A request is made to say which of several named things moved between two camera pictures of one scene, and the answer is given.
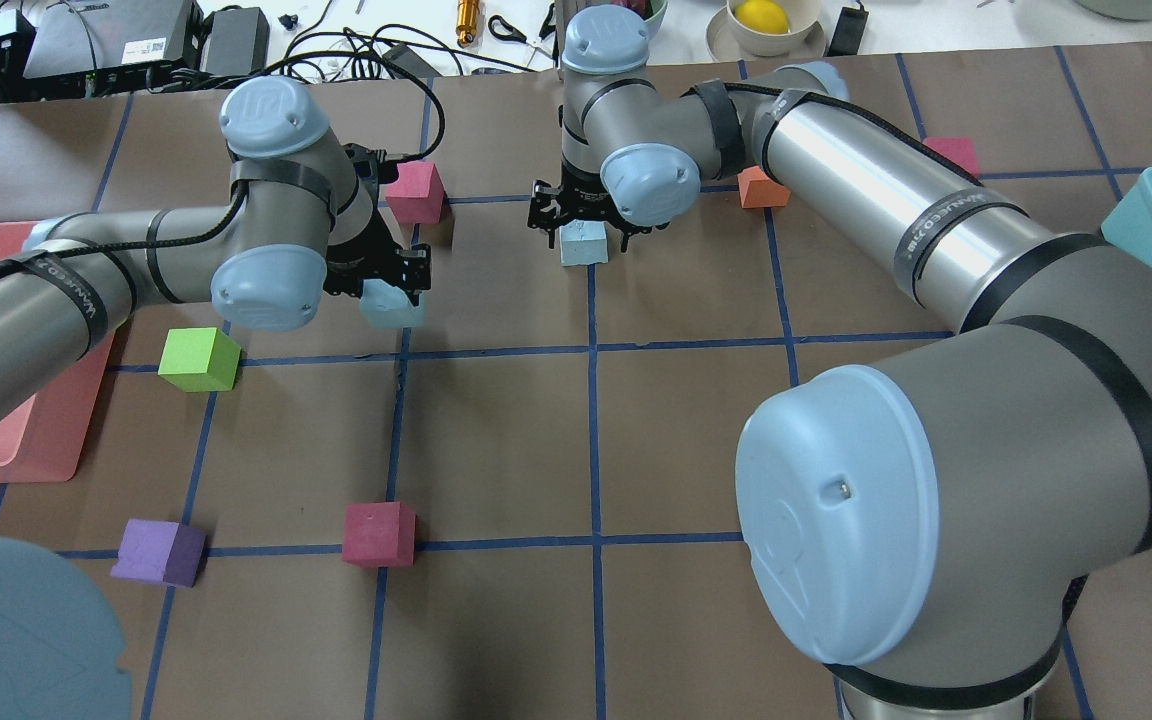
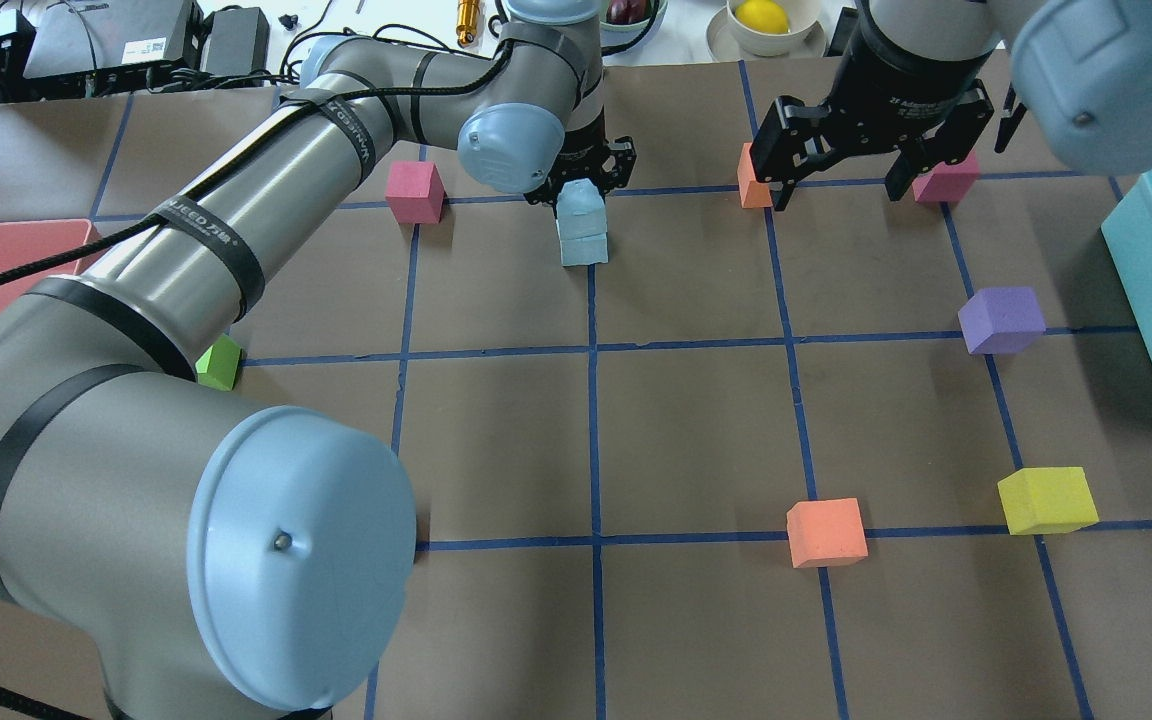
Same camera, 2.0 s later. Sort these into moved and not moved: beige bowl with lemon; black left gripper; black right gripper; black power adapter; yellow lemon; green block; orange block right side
Moved: black left gripper; black right gripper
Not moved: green block; beige bowl with lemon; orange block right side; yellow lemon; black power adapter
